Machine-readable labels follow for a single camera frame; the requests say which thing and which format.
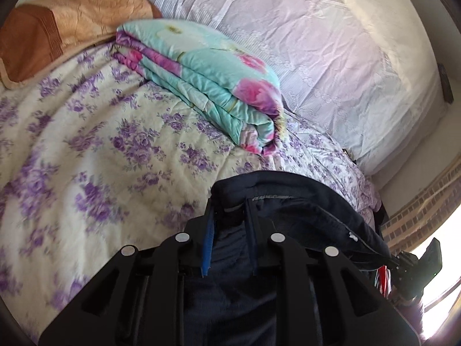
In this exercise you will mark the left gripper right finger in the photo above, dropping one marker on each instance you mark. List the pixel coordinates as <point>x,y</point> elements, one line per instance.
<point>322,298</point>

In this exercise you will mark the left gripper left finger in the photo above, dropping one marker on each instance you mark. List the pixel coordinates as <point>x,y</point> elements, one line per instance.
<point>137,298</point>

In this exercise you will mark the navy blue pants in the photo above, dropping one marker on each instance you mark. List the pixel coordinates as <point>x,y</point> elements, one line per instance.
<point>230,303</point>

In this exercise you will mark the red blue white garment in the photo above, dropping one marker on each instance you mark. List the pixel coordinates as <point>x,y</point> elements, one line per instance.
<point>383,281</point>

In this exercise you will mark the purple floral bed quilt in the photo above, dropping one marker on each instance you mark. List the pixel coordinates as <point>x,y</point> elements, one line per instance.
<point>93,158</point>

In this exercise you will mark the folded teal pink floral blanket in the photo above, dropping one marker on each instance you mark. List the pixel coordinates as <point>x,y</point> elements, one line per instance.
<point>222,81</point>

